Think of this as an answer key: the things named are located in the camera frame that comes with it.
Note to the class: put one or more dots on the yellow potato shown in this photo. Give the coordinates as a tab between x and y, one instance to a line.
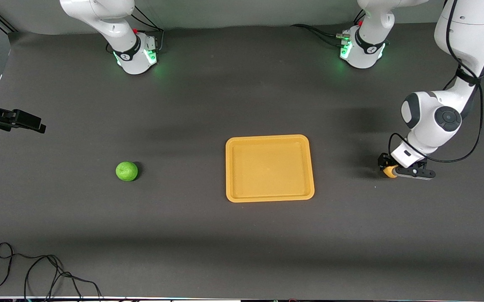
391	172

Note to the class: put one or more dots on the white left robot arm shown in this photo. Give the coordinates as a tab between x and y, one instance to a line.
462	37

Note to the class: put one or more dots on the aluminium frame rail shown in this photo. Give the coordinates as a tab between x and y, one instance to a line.
1	21

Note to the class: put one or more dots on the yellow plastic tray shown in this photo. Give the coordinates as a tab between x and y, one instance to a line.
269	167

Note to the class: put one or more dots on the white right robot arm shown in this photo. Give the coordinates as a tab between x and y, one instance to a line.
112	21

